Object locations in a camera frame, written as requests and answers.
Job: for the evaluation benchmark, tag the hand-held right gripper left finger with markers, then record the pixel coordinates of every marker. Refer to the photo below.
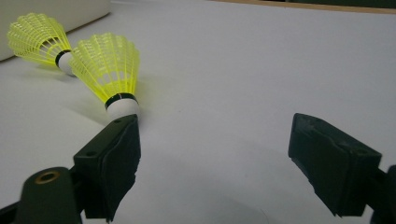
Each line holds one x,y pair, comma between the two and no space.
109,168

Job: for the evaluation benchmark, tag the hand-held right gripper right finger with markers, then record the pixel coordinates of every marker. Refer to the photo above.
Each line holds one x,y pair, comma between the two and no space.
336,168

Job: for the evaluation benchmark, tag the yellow plastic shuttlecock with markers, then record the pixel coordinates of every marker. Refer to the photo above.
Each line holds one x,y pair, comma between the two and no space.
37,39
106,68

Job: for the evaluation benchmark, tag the white plastic storage bin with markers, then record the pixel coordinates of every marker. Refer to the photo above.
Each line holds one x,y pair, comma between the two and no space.
77,12

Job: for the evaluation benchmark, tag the white board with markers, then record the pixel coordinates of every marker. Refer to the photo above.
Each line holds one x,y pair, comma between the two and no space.
249,62

